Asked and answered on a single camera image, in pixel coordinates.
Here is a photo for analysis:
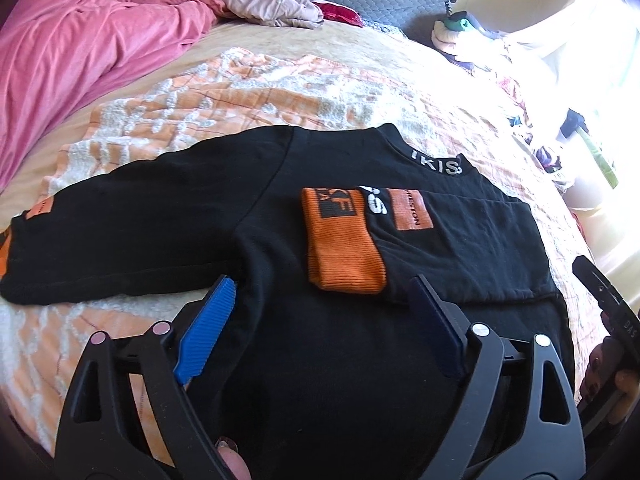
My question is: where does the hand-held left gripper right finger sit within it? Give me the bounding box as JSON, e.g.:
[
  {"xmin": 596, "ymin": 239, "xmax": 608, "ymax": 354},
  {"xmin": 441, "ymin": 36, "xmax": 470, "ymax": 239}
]
[{"xmin": 407, "ymin": 274, "xmax": 586, "ymax": 480}]

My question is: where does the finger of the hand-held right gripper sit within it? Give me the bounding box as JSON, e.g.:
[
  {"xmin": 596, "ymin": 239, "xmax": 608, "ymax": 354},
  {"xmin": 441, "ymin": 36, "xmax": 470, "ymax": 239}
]
[{"xmin": 572, "ymin": 255, "xmax": 621, "ymax": 318}]

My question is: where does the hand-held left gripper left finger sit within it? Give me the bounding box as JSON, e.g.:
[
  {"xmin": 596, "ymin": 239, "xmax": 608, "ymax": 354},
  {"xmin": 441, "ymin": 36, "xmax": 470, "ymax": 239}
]
[{"xmin": 54, "ymin": 274, "xmax": 251, "ymax": 480}]

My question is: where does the black sweatshirt with orange cuffs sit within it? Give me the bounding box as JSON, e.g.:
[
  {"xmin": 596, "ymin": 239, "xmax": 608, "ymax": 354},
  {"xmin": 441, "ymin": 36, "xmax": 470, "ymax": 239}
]
[{"xmin": 0, "ymin": 122, "xmax": 576, "ymax": 480}]

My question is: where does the pile of assorted clothes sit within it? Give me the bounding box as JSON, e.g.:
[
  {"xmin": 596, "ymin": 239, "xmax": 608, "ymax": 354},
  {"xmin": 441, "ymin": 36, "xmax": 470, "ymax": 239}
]
[{"xmin": 432, "ymin": 10, "xmax": 621, "ymax": 191}]

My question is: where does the person's left hand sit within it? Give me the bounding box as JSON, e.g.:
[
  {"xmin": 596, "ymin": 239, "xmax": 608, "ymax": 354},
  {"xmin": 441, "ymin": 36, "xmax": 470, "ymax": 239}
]
[{"xmin": 214, "ymin": 435, "xmax": 251, "ymax": 480}]

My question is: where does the orange and white patterned blanket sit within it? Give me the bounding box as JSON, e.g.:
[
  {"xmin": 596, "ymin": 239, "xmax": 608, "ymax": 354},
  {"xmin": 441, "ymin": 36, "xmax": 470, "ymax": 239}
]
[{"xmin": 0, "ymin": 47, "xmax": 608, "ymax": 461}]

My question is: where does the beige bed sheet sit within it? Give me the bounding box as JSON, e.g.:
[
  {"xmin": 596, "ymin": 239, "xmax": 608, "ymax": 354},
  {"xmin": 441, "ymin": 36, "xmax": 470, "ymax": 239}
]
[{"xmin": 0, "ymin": 19, "xmax": 591, "ymax": 261}]

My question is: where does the pink blanket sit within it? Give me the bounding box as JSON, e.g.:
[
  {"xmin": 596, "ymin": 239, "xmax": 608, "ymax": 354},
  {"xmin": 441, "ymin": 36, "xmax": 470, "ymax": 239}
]
[{"xmin": 0, "ymin": 0, "xmax": 226, "ymax": 191}]

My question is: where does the mauve garment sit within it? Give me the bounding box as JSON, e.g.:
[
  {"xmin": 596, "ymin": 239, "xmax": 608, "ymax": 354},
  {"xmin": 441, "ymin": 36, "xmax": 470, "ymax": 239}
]
[{"xmin": 207, "ymin": 0, "xmax": 326, "ymax": 28}]

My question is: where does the red cloth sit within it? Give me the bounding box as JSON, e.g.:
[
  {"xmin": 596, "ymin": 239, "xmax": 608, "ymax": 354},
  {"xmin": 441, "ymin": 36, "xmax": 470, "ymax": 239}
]
[{"xmin": 317, "ymin": 2, "xmax": 363, "ymax": 28}]

